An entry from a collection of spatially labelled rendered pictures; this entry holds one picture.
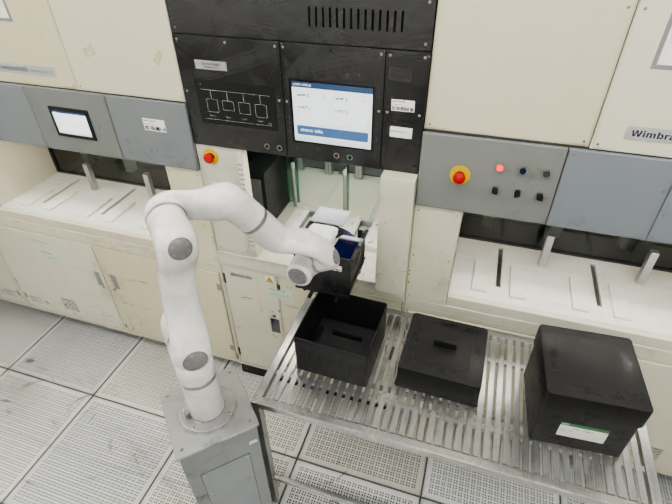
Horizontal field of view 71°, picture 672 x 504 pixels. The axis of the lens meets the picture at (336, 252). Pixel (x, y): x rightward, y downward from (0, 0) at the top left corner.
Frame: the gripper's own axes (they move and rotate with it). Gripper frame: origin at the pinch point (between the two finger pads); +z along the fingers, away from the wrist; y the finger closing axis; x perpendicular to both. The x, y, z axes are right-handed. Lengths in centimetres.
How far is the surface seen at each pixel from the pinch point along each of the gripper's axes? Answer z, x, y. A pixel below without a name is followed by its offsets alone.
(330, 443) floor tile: -12, -125, 2
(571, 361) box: -18, -23, 85
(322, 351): -28.9, -35.2, 6.3
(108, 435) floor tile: -42, -126, -106
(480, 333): 0, -39, 59
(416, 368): -23, -39, 39
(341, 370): -29, -43, 13
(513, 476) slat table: -47, -49, 74
